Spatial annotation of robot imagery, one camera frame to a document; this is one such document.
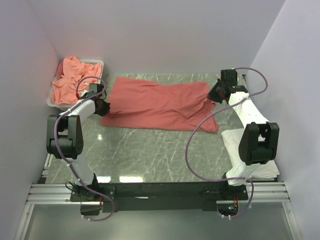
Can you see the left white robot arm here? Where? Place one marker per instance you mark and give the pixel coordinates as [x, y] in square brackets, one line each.
[64, 137]

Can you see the salmon pink t-shirt pile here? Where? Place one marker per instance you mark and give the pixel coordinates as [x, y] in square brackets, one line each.
[67, 82]

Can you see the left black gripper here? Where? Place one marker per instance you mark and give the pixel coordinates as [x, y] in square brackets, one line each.
[106, 108]

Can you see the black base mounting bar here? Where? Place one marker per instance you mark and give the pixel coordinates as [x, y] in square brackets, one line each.
[145, 196]

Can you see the aluminium rail frame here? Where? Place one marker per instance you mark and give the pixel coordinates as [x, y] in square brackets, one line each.
[58, 194]

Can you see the white plastic laundry basket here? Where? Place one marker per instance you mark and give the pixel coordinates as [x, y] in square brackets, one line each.
[57, 105]

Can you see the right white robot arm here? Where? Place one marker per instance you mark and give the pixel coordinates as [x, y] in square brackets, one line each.
[259, 141]

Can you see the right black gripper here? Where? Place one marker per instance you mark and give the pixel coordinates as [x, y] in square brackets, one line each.
[211, 94]

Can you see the red t-shirt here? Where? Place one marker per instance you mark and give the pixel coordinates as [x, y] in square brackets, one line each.
[143, 104]

